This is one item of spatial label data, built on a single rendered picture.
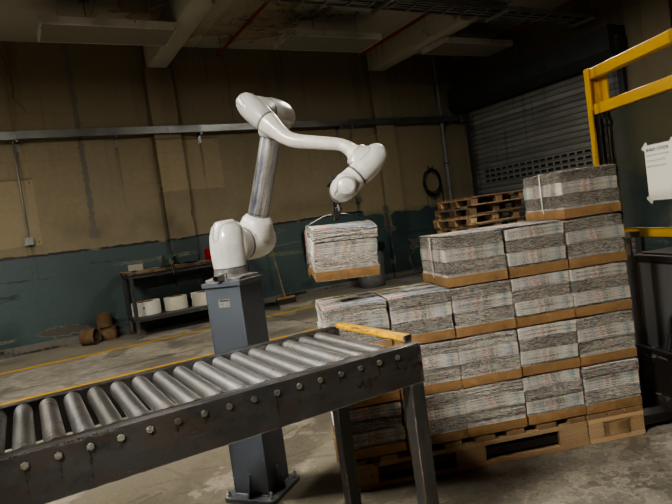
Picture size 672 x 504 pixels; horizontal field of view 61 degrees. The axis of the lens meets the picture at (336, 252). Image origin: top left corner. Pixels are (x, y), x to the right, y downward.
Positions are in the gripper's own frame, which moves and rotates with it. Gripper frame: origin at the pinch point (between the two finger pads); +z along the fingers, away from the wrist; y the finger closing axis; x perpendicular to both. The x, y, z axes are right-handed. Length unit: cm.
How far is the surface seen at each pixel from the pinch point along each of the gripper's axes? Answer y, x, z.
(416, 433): 85, 2, -91
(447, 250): 30, 46, -16
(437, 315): 58, 39, -14
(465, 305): 56, 52, -14
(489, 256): 35, 65, -16
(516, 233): 27, 79, -18
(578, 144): -121, 511, 584
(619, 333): 79, 125, -14
